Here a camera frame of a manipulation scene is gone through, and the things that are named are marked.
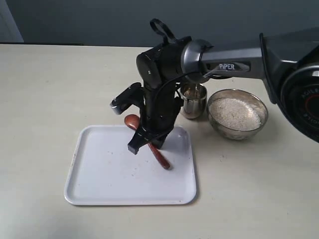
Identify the small steel cup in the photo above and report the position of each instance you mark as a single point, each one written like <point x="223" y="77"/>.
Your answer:
<point x="195" y="98"/>

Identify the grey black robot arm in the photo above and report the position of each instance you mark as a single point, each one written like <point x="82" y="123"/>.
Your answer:
<point x="288" y="67"/>

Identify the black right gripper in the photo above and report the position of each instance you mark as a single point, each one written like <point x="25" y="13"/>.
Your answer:
<point x="160" y="70"/>

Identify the steel bowl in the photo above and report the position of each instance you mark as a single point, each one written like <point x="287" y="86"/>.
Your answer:
<point x="247" y="97"/>

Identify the white rice heap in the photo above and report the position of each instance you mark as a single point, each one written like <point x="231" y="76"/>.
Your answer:
<point x="235" y="114"/>

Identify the white rectangular plastic tray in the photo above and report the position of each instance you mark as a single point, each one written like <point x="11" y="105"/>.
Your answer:
<point x="104" y="173"/>

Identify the dark red wooden spoon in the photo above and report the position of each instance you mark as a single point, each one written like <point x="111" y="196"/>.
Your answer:
<point x="132" y="121"/>

